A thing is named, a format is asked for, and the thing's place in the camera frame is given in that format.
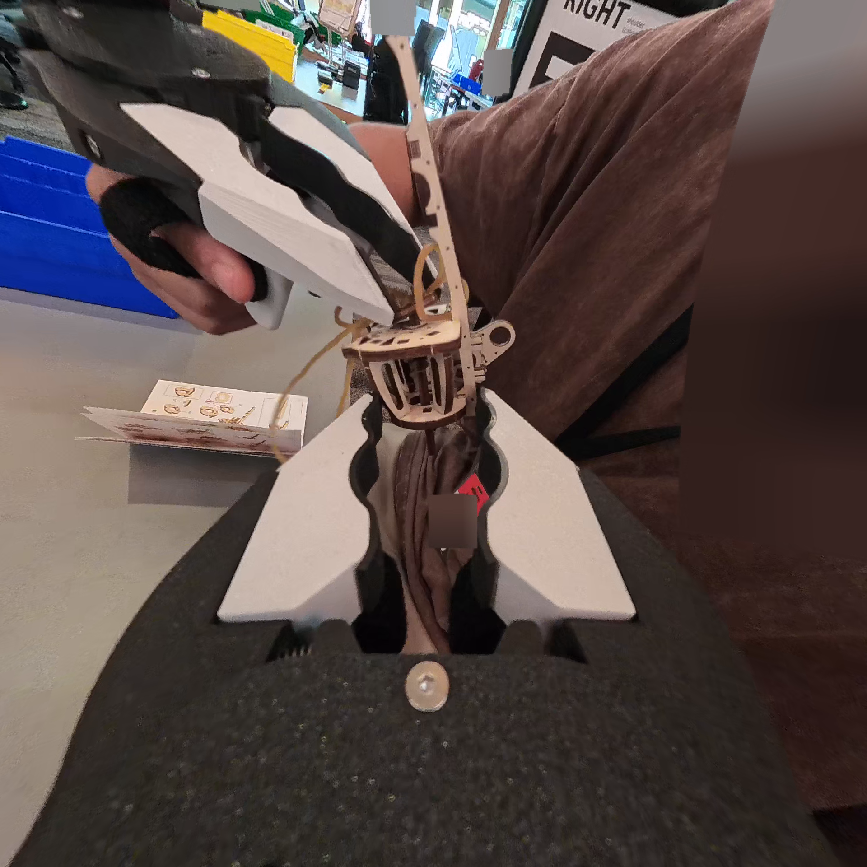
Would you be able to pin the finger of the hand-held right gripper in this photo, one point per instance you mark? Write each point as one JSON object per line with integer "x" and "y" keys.
{"x": 271, "y": 223}
{"x": 332, "y": 145}

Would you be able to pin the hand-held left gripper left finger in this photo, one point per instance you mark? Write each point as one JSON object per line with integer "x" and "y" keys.
{"x": 305, "y": 528}

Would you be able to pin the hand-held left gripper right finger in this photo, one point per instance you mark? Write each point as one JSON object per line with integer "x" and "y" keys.
{"x": 555, "y": 542}

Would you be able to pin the yellow rubber band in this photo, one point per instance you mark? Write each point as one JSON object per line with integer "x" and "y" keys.
{"x": 302, "y": 374}

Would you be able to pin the person's right hand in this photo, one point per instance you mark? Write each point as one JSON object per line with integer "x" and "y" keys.
{"x": 210, "y": 274}

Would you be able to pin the red label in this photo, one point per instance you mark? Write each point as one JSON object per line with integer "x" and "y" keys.
{"x": 473, "y": 493}

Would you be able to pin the yellow plastic bin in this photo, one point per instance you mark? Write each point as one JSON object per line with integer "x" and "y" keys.
{"x": 271, "y": 54}

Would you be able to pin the grey brown cloth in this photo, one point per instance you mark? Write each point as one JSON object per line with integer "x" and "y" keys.
{"x": 420, "y": 555}

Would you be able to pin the laser-cut plywood sheet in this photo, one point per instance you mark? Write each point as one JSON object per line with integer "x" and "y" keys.
{"x": 338, "y": 13}

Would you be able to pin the illustrated instruction booklet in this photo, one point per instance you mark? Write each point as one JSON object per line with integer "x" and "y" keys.
{"x": 217, "y": 406}

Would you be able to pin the blue plastic bin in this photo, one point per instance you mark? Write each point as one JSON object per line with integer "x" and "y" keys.
{"x": 47, "y": 230}

